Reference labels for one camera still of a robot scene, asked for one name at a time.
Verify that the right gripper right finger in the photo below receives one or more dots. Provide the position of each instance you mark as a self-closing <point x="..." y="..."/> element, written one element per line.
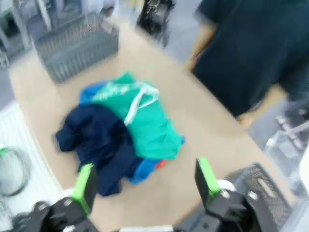
<point x="207" y="188"/>

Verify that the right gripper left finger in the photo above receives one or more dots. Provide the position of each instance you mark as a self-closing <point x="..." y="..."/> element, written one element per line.
<point x="84" y="188"/>

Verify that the navy blue garment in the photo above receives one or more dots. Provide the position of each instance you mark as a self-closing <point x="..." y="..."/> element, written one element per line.
<point x="96" y="140"/>

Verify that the person's left forearm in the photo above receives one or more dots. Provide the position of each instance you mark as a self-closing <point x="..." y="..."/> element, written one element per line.
<point x="268" y="101"/>

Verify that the person's right forearm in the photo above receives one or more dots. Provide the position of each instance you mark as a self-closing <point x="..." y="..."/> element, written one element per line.
<point x="205" y="38"/>

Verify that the person's left hand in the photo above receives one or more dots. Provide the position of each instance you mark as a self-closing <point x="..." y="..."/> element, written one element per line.
<point x="247" y="119"/>

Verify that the person's right hand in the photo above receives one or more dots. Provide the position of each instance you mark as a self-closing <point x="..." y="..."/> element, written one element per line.
<point x="193" y="64"/>

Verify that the gray plastic lattice basket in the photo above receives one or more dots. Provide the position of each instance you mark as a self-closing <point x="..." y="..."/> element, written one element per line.
<point x="77" y="48"/>
<point x="265" y="186"/>

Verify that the bright blue T-shirt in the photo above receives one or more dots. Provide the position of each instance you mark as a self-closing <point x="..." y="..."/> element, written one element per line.
<point x="144" y="169"/>

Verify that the person in dark T-shirt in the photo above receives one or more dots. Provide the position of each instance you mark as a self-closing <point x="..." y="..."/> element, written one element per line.
<point x="253" y="48"/>

